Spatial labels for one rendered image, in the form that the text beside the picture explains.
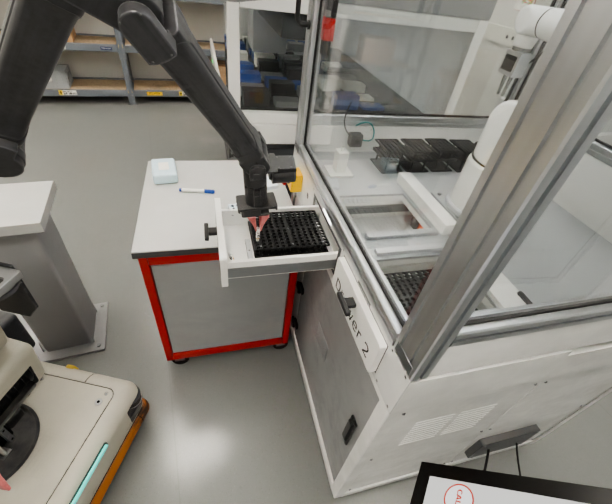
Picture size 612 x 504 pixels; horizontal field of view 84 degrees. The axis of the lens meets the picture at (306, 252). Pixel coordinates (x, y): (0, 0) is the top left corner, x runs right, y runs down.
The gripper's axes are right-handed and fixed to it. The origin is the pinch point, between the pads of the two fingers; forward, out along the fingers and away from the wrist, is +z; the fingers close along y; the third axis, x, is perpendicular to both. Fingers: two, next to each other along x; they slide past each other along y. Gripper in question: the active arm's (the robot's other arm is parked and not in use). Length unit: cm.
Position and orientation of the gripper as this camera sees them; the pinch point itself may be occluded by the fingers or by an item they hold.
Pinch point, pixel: (258, 227)
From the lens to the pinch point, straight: 95.7
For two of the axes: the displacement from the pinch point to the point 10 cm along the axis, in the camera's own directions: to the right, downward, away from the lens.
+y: -9.7, 1.3, -2.1
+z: -0.5, 7.2, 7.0
